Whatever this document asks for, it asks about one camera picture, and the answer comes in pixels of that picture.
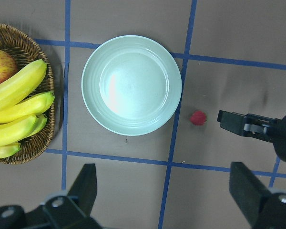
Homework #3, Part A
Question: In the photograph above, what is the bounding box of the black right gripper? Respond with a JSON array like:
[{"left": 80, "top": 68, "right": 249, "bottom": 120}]
[{"left": 217, "top": 110, "right": 286, "bottom": 162}]

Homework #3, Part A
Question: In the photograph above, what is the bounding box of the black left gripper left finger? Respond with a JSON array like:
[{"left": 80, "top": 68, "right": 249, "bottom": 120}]
[{"left": 0, "top": 164, "right": 101, "bottom": 229}]

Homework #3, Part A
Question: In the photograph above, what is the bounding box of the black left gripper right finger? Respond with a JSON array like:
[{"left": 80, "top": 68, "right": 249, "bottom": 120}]
[{"left": 229, "top": 162, "right": 286, "bottom": 229}]

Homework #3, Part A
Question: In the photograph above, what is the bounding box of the pale green plate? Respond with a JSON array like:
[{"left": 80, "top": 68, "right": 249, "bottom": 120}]
[{"left": 81, "top": 35, "right": 182, "bottom": 136}]

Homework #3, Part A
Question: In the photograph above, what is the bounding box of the yellow banana bunch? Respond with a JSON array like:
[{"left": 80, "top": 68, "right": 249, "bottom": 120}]
[{"left": 0, "top": 59, "right": 55, "bottom": 159}]

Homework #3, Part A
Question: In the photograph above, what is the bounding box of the wicker fruit basket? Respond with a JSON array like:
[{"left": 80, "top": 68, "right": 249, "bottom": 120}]
[{"left": 0, "top": 22, "right": 56, "bottom": 165}]

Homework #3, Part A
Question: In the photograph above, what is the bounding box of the red yellow apple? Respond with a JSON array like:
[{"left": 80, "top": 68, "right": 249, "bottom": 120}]
[{"left": 0, "top": 50, "right": 18, "bottom": 83}]

